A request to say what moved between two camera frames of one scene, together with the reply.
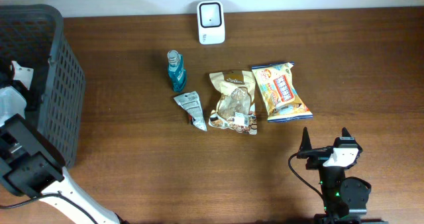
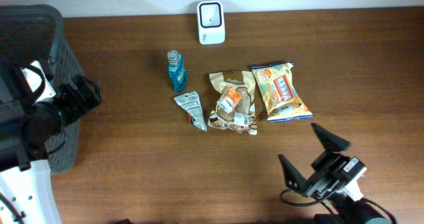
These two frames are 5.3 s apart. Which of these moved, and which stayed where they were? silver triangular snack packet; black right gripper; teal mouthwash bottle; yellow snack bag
Moved: black right gripper
Stayed: yellow snack bag; teal mouthwash bottle; silver triangular snack packet
